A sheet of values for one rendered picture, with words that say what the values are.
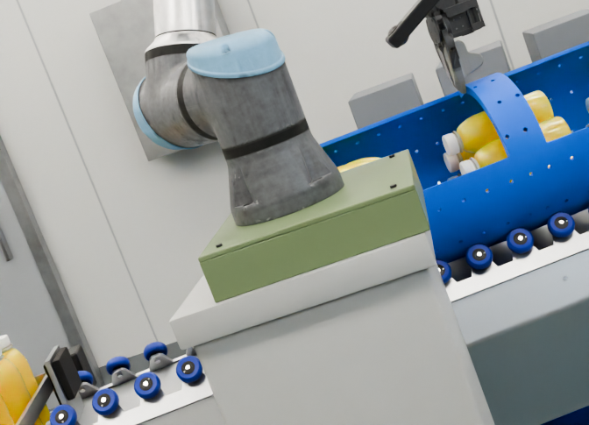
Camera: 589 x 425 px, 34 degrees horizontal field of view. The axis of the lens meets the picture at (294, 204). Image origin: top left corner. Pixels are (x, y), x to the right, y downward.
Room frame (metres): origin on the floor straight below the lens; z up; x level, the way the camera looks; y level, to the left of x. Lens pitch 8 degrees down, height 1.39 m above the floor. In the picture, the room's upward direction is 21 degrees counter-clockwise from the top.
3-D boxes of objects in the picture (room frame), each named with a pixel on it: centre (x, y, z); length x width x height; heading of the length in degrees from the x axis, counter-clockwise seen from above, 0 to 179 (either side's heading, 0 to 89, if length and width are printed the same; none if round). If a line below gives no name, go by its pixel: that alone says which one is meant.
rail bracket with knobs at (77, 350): (1.85, 0.54, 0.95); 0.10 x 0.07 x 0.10; 2
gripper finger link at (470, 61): (1.66, -0.37, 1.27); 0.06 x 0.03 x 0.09; 92
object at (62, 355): (1.65, 0.49, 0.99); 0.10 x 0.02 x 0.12; 2
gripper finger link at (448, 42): (1.65, -0.35, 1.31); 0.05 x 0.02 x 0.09; 2
